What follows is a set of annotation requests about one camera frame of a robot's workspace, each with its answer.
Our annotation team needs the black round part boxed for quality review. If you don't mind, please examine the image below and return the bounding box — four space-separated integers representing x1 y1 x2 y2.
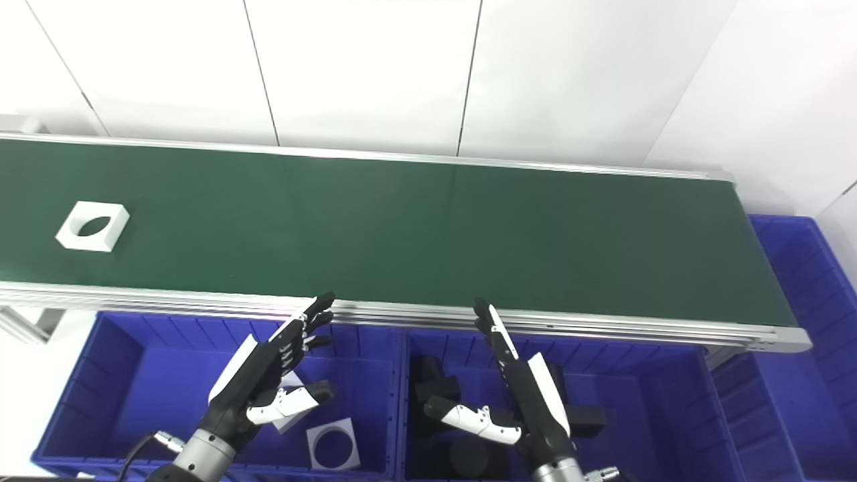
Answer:
447 437 491 480

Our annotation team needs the white block part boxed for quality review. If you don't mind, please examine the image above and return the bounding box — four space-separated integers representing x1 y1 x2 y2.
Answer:
271 372 317 434

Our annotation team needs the aluminium conveyor leg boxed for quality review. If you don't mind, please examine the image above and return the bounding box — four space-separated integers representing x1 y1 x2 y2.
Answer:
0 307 66 346

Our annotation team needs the grey conveyor motor housing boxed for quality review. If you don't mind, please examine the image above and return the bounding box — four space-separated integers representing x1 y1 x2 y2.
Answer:
0 114 50 135

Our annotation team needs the green conveyor belt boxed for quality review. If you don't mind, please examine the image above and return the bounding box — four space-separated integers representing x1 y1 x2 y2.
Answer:
0 137 801 329
0 132 813 354

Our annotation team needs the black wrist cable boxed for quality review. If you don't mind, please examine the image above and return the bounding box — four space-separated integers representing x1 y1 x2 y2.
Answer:
117 432 183 482

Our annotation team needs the black block part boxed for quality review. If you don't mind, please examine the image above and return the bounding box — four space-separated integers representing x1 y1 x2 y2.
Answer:
546 361 608 440
410 355 464 404

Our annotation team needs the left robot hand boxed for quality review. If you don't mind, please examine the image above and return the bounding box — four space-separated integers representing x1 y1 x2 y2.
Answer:
198 292 335 451

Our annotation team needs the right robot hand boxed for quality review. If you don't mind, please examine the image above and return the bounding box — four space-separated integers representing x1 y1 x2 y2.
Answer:
423 299 583 469

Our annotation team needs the blue bin with black parts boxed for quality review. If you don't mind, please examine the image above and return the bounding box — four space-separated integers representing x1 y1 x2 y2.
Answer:
395 327 747 482

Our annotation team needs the blue bin with white parts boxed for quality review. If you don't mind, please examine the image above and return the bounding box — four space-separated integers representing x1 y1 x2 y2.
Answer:
30 311 404 482

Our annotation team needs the empty blue bin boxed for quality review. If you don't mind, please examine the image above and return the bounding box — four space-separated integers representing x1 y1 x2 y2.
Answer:
710 214 857 482

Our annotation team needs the white square part with hole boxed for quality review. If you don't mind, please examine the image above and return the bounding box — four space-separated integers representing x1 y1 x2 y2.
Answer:
306 418 362 472
55 201 131 253

